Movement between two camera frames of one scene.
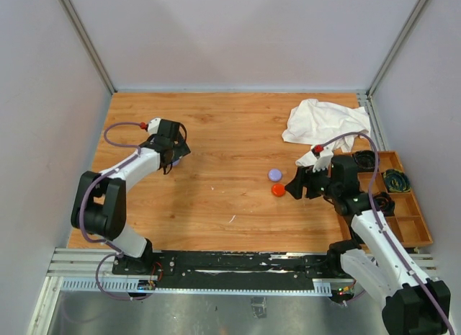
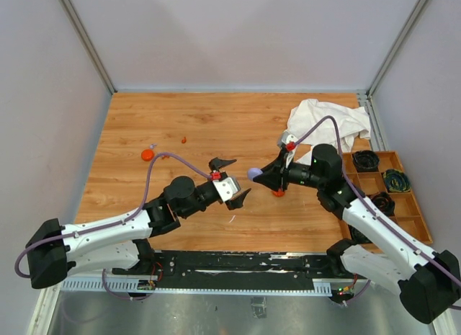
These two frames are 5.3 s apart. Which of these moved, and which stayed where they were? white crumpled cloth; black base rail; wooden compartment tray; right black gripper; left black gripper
Moved: right black gripper; left black gripper
Stayed: white crumpled cloth; wooden compartment tray; black base rail
